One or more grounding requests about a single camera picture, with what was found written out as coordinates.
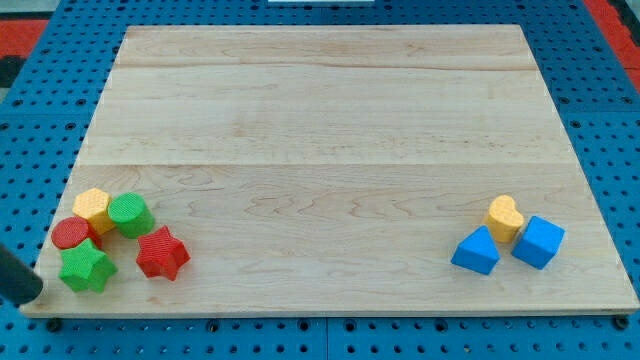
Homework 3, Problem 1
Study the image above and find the blue triangle block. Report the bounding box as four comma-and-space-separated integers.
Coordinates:
451, 225, 500, 275

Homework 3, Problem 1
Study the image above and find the blue cube block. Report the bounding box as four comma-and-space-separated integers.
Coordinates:
511, 216, 566, 270

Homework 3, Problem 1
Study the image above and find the wooden board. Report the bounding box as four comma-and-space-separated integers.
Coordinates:
21, 25, 639, 319

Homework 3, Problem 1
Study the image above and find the red star block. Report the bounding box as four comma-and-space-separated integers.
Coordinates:
136, 225, 191, 281

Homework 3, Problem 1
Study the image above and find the yellow heart block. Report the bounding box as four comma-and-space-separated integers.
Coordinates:
483, 195, 524, 243

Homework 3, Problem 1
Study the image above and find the green cylinder block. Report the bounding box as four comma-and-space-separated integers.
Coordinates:
107, 192, 155, 239

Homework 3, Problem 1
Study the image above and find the yellow hexagon block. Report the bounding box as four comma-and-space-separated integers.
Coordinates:
72, 188, 115, 235

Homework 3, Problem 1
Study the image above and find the green star block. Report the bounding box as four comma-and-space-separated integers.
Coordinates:
58, 238, 119, 293

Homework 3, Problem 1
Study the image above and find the red cylinder block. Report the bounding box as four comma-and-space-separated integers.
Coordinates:
51, 216, 102, 250

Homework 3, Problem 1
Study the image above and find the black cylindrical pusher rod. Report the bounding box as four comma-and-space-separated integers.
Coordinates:
0, 244, 44, 305

